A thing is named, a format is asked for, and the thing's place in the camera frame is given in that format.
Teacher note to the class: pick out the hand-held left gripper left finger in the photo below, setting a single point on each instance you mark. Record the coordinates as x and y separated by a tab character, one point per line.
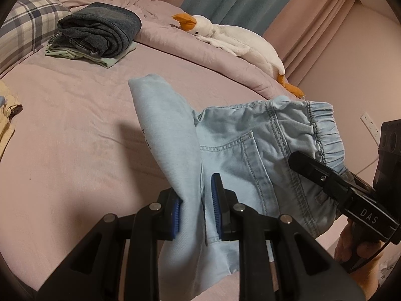
176	216

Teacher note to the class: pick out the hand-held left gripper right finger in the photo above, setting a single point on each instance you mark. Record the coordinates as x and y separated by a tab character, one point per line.
216	203

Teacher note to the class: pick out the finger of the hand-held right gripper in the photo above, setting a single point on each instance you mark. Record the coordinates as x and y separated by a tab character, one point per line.
313	171

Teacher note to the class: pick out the light blue denim pants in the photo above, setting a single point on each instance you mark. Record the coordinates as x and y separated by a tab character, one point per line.
266	138

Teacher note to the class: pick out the person's right forearm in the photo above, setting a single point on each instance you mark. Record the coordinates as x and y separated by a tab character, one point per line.
372	272

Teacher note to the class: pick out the person's right hand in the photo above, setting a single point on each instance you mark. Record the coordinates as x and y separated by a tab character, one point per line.
344	243

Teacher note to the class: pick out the pink bed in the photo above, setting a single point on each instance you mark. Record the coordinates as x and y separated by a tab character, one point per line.
78	147

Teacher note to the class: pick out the pink curtain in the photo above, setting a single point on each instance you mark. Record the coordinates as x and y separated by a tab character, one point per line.
313	31

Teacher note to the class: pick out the white goose plush toy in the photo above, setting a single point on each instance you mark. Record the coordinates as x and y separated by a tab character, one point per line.
238	37

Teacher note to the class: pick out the folded pale green cloth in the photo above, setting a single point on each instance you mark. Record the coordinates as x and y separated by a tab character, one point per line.
106	61

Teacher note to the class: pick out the pink duvet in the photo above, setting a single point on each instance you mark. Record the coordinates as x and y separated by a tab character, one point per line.
163	40

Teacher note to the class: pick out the teal curtain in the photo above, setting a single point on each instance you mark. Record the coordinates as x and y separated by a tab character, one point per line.
235	0

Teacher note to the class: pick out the pale yellow garment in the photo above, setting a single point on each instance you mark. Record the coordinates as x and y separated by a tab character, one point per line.
6	131

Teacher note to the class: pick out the folded dark jeans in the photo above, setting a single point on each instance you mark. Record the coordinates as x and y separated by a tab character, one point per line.
100	25

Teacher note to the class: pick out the small light blue garment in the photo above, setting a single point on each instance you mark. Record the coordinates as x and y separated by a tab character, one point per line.
2	101

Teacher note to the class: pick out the plaid pillow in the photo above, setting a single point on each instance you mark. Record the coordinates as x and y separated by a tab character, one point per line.
28	22

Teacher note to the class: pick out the white wall socket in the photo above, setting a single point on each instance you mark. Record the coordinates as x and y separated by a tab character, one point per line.
370	124

